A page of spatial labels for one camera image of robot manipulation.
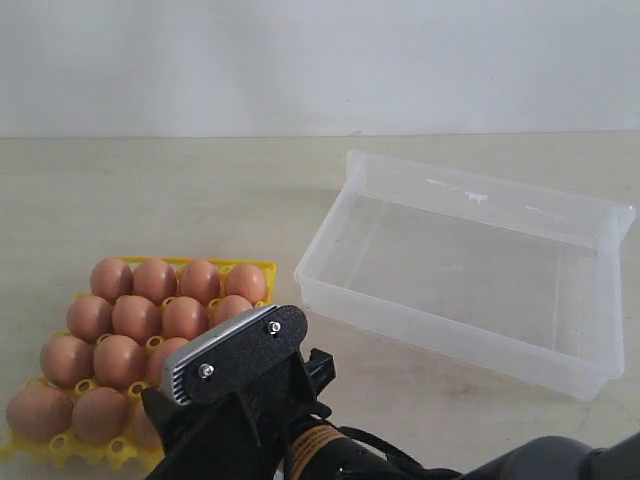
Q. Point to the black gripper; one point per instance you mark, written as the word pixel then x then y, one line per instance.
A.
pixel 246 434

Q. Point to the brown egg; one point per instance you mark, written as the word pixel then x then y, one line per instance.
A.
pixel 144 433
pixel 229 307
pixel 111 278
pixel 157 358
pixel 184 317
pixel 136 317
pixel 39 413
pixel 65 360
pixel 155 280
pixel 89 317
pixel 200 280
pixel 100 415
pixel 119 361
pixel 248 281

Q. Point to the yellow plastic egg tray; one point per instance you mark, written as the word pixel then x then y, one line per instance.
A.
pixel 123 447

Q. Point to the clear plastic bin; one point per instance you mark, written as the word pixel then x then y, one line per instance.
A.
pixel 522 280

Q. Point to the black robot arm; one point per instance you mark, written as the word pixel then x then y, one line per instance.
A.
pixel 323 449

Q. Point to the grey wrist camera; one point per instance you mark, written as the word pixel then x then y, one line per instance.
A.
pixel 230 356

